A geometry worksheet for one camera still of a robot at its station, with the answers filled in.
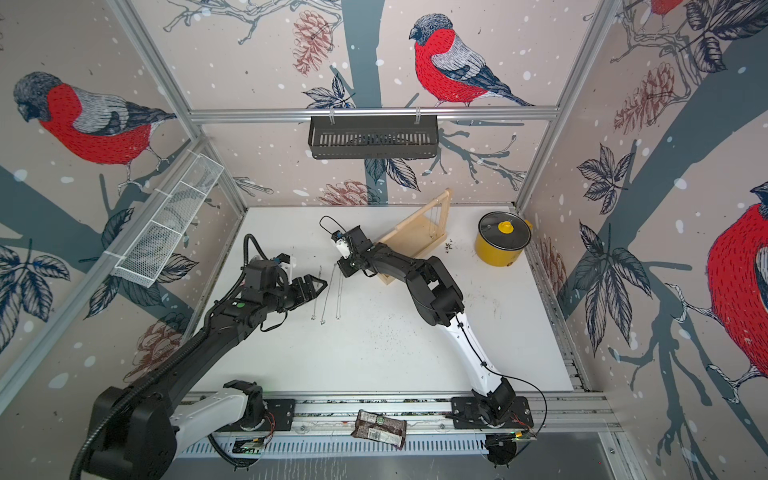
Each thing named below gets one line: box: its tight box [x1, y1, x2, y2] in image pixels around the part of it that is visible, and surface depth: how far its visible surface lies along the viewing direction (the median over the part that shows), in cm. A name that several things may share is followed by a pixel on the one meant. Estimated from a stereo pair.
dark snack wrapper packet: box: [350, 410, 407, 450], surface depth 72 cm
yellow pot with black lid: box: [476, 211, 533, 267], surface depth 100 cm
